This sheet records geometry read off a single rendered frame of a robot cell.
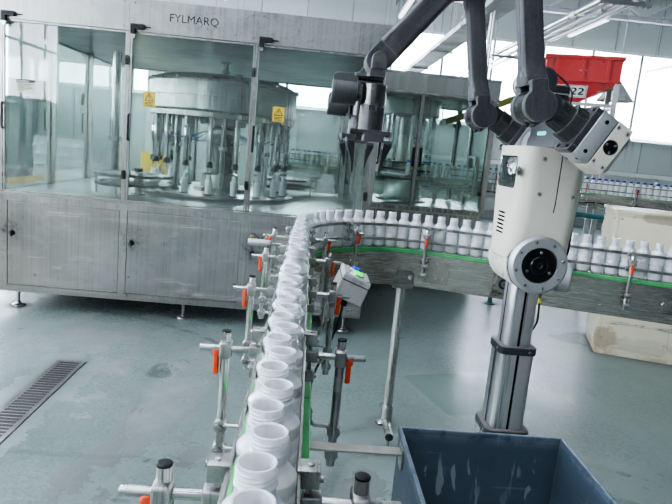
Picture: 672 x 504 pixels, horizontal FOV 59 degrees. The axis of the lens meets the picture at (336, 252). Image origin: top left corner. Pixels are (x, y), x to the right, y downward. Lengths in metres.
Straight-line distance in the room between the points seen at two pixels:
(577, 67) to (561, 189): 6.37
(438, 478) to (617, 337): 4.26
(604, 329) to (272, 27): 3.50
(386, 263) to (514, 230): 1.31
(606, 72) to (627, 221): 3.16
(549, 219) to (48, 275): 4.06
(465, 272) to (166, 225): 2.55
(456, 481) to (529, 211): 0.75
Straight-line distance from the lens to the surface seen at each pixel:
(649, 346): 5.44
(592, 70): 8.01
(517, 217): 1.66
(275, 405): 0.68
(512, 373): 1.81
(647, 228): 5.25
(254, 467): 0.59
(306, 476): 0.65
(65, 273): 5.00
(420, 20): 1.45
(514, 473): 1.25
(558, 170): 1.66
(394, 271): 2.91
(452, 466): 1.21
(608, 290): 2.94
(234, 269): 4.66
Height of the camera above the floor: 1.44
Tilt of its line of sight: 10 degrees down
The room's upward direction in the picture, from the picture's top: 5 degrees clockwise
